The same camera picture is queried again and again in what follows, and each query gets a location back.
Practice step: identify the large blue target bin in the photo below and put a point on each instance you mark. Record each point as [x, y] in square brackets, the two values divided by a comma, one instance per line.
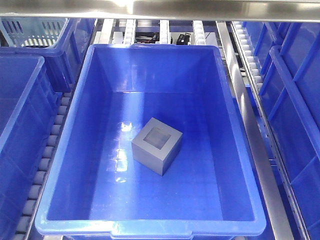
[97, 190]

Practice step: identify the light blue slotted basket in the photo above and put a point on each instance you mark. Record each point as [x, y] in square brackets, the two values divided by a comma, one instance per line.
[38, 32]

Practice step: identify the blue bin back left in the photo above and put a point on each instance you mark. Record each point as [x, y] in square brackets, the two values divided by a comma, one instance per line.
[64, 59]

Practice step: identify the gray hollow cube base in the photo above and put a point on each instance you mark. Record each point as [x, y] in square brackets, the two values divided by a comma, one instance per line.
[156, 145]

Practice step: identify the steel shelf crossbar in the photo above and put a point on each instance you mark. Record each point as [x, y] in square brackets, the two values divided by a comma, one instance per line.
[205, 10]

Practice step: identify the blue bin right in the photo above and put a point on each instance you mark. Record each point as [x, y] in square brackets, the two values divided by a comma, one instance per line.
[290, 97]

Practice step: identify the roller conveyor rail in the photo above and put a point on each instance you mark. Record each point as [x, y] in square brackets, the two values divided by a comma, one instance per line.
[25, 229]

